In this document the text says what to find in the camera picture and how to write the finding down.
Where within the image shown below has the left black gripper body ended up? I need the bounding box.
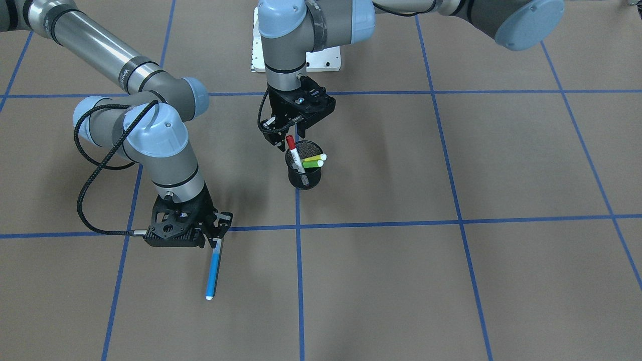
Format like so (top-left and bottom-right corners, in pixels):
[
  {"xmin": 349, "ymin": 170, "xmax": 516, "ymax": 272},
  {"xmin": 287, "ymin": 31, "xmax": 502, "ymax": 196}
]
[{"xmin": 266, "ymin": 75, "xmax": 305, "ymax": 132}]

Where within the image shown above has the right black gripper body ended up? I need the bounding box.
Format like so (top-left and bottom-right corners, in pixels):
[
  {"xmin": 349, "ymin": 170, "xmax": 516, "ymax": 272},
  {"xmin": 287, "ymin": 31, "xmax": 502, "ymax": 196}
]
[{"xmin": 152, "ymin": 185, "xmax": 217, "ymax": 238}]

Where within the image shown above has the blue marker pen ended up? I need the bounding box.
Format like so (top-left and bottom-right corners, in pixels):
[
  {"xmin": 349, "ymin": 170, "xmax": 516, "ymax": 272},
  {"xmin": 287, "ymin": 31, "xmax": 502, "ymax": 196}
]
[{"xmin": 205, "ymin": 240, "xmax": 223, "ymax": 301}]

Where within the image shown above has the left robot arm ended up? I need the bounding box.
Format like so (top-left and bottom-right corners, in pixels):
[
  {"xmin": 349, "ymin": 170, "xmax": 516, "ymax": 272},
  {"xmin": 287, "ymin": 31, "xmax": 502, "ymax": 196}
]
[{"xmin": 256, "ymin": 1, "xmax": 565, "ymax": 151}]

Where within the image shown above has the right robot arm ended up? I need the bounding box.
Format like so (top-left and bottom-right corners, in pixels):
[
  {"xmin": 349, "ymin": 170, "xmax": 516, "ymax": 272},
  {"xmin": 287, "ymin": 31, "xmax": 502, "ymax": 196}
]
[{"xmin": 2, "ymin": 1, "xmax": 233, "ymax": 251}]

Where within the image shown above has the red capped white marker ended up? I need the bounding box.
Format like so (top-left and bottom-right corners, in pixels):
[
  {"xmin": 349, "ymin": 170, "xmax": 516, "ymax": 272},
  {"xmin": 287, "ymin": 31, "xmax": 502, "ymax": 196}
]
[{"xmin": 286, "ymin": 135, "xmax": 305, "ymax": 174}]

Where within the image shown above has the green highlighter pen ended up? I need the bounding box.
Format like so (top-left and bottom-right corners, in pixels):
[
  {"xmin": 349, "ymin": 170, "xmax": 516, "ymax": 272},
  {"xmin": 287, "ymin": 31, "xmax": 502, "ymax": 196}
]
[{"xmin": 302, "ymin": 161, "xmax": 324, "ymax": 169}]

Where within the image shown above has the black mesh pen cup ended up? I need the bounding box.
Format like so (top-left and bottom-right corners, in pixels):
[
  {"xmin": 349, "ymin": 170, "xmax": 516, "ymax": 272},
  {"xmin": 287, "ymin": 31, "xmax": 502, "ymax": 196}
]
[{"xmin": 285, "ymin": 140, "xmax": 324, "ymax": 190}]

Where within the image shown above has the brown paper table cover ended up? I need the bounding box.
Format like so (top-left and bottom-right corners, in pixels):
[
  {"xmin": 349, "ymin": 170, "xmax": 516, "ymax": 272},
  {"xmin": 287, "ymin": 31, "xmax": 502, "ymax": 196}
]
[{"xmin": 2, "ymin": 1, "xmax": 641, "ymax": 360}]

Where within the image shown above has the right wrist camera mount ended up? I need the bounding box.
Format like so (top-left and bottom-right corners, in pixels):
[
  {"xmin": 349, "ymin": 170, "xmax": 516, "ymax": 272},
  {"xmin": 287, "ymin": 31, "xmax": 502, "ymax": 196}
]
[{"xmin": 143, "ymin": 208, "xmax": 206, "ymax": 248}]

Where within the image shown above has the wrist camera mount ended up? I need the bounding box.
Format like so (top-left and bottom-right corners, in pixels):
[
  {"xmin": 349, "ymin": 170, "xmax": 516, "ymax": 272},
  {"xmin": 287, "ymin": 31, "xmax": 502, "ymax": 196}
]
[
  {"xmin": 143, "ymin": 208, "xmax": 206, "ymax": 248},
  {"xmin": 294, "ymin": 76, "xmax": 336, "ymax": 128}
]

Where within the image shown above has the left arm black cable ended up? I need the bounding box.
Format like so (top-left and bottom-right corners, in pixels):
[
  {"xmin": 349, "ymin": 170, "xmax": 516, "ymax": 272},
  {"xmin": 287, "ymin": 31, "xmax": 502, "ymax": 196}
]
[{"xmin": 257, "ymin": 89, "xmax": 271, "ymax": 135}]

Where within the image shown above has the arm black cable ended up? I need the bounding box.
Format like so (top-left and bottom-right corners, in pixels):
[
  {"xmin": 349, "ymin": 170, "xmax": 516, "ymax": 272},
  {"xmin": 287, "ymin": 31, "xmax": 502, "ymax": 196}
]
[
  {"xmin": 257, "ymin": 89, "xmax": 271, "ymax": 135},
  {"xmin": 73, "ymin": 99, "xmax": 160, "ymax": 236}
]

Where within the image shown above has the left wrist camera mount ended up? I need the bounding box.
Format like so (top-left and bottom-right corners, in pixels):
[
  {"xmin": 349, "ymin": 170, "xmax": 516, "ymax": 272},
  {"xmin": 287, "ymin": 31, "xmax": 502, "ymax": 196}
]
[{"xmin": 294, "ymin": 76, "xmax": 336, "ymax": 128}]

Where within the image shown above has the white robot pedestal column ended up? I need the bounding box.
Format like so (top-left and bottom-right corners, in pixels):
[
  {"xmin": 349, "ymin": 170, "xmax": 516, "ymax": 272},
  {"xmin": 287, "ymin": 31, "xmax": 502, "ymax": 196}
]
[{"xmin": 250, "ymin": 7, "xmax": 343, "ymax": 73}]

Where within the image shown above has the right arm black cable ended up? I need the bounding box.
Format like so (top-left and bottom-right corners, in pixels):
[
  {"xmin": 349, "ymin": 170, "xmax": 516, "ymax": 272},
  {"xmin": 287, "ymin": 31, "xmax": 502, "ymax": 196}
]
[{"xmin": 73, "ymin": 99, "xmax": 160, "ymax": 236}]

